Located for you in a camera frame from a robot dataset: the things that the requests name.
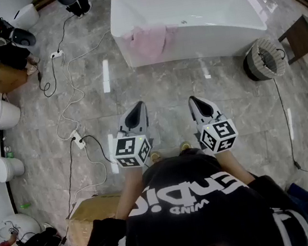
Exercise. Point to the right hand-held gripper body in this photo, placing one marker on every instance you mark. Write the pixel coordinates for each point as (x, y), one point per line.
(220, 137)

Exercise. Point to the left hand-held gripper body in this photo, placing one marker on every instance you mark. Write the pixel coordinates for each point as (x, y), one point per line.
(131, 151)

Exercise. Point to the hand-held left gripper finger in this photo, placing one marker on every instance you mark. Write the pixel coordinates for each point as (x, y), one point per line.
(143, 121)
(126, 125)

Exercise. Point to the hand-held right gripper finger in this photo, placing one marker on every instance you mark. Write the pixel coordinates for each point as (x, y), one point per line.
(210, 111)
(195, 113)

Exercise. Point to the pink towel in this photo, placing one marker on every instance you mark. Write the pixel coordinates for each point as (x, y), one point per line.
(148, 43)

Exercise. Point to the woven laundry basket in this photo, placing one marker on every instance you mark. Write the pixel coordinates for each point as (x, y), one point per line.
(277, 69)

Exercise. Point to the person's left forearm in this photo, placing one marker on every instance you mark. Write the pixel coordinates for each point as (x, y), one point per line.
(129, 188)

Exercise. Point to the person's right forearm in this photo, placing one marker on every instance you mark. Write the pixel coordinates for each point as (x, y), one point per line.
(234, 165)

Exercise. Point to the person's left shoe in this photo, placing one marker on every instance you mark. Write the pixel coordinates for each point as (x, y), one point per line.
(156, 156)

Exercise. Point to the person's shoe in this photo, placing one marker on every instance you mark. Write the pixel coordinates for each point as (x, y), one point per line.
(156, 156)
(186, 145)

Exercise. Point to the person's right shoe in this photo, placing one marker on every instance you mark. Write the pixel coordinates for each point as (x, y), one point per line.
(186, 145)

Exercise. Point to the white power strip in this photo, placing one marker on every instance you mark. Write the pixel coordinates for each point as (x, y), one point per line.
(78, 140)
(57, 54)

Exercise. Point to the cardboard box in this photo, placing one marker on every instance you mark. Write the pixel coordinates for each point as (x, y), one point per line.
(5, 78)
(92, 213)

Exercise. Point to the person's black t-shirt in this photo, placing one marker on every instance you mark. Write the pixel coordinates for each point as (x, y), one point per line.
(200, 226)

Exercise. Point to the white bathtub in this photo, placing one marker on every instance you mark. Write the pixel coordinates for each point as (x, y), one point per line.
(183, 4)

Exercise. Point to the dark wooden side table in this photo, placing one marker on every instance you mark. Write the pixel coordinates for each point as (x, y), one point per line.
(299, 36)

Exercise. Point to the green bottle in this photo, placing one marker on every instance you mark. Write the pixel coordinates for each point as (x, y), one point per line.
(25, 206)

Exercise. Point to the green cup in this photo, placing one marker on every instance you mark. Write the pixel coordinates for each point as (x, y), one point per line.
(9, 154)

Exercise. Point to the white toilet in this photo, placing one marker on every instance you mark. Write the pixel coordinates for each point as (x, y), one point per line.
(26, 225)
(1, 169)
(2, 114)
(26, 16)

